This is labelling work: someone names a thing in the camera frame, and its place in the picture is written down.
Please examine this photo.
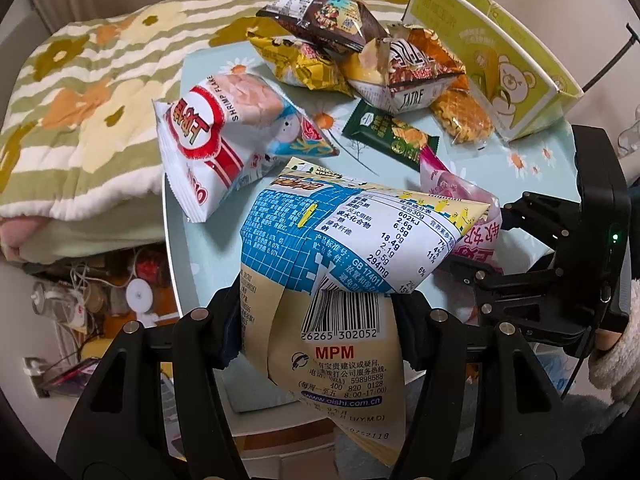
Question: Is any clear packet of yellow crackers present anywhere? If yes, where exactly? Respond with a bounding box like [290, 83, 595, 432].
[430, 87, 496, 147]

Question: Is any yellow snack bag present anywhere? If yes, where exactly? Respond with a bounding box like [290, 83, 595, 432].
[248, 35, 354, 99]

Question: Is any dark brown snack bag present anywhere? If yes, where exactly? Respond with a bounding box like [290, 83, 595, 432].
[256, 0, 389, 56]

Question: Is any black metal stand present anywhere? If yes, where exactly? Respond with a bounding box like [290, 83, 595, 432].
[580, 24, 640, 97]

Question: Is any person's right forearm fluffy sleeve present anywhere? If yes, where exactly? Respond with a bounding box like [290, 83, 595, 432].
[587, 275, 640, 413]

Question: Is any white round device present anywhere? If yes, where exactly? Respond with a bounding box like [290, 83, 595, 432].
[124, 277, 157, 312]

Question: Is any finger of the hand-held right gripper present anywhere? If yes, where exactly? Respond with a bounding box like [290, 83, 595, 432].
[501, 191, 584, 252]
[448, 259, 607, 347]

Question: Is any striped floral blanket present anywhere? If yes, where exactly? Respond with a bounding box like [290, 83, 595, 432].
[0, 0, 411, 264]

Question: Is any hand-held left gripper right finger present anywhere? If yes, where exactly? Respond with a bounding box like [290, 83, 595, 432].
[392, 293, 592, 480]

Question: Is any clear plastic bottle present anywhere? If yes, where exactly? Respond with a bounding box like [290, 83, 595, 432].
[30, 280, 69, 327]

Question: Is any person's right hand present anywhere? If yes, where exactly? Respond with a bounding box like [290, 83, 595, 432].
[597, 327, 627, 357]

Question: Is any red and white snack bag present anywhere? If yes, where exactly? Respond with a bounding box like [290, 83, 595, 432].
[152, 72, 341, 224]

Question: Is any orange and brown snack bag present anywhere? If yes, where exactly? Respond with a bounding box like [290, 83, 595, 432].
[342, 25, 469, 114]

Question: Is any pink snack packet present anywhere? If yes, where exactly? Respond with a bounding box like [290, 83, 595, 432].
[419, 149, 504, 274]

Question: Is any blue and cream snack bag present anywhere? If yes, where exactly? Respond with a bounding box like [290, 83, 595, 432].
[239, 156, 501, 468]

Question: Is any clear glass bottle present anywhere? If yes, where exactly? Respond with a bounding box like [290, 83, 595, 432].
[617, 105, 640, 161]

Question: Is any green cracker packet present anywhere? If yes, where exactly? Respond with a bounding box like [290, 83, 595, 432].
[342, 99, 440, 173]

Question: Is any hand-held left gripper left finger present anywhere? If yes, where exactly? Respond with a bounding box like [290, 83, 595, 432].
[62, 285, 252, 480]

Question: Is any yellow-green cardboard box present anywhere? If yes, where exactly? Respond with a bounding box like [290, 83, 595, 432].
[402, 0, 584, 142]

